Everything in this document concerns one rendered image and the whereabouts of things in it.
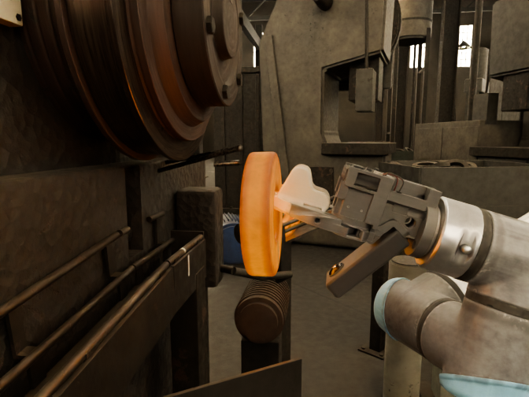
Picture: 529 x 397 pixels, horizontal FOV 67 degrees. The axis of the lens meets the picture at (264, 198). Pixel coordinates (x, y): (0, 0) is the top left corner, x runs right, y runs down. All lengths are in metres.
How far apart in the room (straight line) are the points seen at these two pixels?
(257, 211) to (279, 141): 3.01
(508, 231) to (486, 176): 2.43
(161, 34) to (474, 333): 0.54
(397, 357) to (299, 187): 1.09
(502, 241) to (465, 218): 0.04
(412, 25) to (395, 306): 9.02
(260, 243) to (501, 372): 0.29
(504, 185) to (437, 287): 2.41
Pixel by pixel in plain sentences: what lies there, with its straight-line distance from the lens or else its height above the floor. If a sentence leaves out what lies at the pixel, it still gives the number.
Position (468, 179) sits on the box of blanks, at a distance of 2.88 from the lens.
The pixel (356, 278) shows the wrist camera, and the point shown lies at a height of 0.75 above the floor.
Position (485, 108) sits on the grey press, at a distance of 4.53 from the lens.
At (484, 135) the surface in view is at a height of 0.96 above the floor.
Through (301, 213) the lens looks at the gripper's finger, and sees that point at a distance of 0.47.
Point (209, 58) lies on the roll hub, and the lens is 0.62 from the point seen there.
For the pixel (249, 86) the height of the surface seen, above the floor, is 1.53.
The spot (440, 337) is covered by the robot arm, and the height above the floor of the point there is 0.68.
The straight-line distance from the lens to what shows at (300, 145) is 3.41.
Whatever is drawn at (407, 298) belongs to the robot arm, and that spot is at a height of 0.69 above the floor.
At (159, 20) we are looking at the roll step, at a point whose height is 1.07.
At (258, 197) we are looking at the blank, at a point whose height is 0.86.
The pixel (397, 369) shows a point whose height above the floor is 0.16.
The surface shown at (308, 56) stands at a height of 1.58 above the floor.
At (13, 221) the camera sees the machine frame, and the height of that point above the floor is 0.82.
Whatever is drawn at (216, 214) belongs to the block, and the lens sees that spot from 0.96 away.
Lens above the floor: 0.92
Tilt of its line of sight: 8 degrees down
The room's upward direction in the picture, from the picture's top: straight up
